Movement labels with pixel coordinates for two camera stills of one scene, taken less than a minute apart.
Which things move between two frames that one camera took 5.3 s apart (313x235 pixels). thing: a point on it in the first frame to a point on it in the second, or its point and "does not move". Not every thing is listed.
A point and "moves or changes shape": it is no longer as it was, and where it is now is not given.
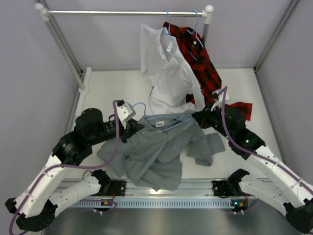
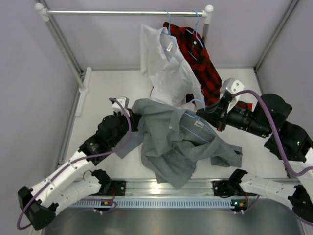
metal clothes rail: (46, 13) does not move
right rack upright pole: (206, 13) does not move
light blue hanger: (165, 117) to (196, 125)
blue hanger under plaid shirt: (196, 33) does not move
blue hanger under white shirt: (169, 25) does not move
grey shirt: (153, 150) moves or changes shape
